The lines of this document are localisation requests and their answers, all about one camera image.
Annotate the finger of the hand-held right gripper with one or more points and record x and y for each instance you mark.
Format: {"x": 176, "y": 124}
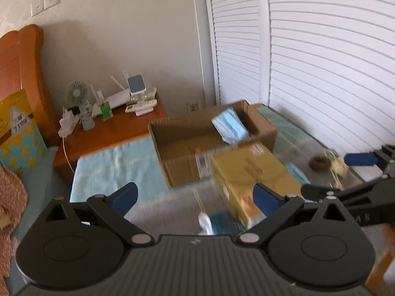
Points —
{"x": 359, "y": 159}
{"x": 317, "y": 192}

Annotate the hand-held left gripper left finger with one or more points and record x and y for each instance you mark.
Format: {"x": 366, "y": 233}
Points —
{"x": 126, "y": 198}

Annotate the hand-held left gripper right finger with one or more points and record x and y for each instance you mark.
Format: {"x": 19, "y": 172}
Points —
{"x": 264, "y": 199}

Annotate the cream patterned cloth pouch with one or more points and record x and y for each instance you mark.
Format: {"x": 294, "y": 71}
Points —
{"x": 338, "y": 165}

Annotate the brown hair scrunchie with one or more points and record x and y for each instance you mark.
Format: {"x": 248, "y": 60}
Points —
{"x": 319, "y": 163}

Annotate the cardboard box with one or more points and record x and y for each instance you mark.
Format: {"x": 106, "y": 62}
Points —
{"x": 182, "y": 160}

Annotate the blue face mask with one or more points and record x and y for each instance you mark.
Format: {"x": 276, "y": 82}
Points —
{"x": 297, "y": 174}

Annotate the yellow tissue pack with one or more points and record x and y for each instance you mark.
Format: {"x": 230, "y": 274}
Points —
{"x": 247, "y": 169}

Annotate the clear teal plastic bag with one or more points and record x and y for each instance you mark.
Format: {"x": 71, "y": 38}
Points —
{"x": 226, "y": 222}

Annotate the white cloth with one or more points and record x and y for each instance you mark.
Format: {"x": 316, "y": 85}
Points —
{"x": 205, "y": 222}

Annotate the wooden nightstand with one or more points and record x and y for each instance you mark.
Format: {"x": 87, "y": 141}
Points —
{"x": 123, "y": 129}

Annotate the stack of blue face masks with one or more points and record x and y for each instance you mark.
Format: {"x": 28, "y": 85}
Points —
{"x": 230, "y": 126}

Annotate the white remote control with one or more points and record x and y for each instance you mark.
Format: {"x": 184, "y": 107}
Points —
{"x": 142, "y": 107}

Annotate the white power strip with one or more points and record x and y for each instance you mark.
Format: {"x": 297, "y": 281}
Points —
{"x": 68, "y": 125}

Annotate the white router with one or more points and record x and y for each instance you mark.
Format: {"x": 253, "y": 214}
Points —
{"x": 117, "y": 100}

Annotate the wide white louvered door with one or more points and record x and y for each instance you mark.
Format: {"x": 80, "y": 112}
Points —
{"x": 333, "y": 52}

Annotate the brown floral cloth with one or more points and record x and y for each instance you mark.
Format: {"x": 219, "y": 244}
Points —
{"x": 12, "y": 197}

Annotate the green desk fan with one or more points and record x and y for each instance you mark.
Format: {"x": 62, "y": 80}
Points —
{"x": 76, "y": 92}

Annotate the yellow snack bag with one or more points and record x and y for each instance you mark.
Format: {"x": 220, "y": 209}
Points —
{"x": 18, "y": 148}

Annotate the wooden headboard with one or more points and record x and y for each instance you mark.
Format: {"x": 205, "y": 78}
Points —
{"x": 31, "y": 67}

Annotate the narrow white louvered door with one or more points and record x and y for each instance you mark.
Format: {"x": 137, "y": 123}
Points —
{"x": 237, "y": 37}

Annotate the low white wall socket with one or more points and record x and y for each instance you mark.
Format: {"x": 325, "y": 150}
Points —
{"x": 193, "y": 107}

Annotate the white light switch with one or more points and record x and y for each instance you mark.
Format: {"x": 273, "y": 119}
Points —
{"x": 37, "y": 9}

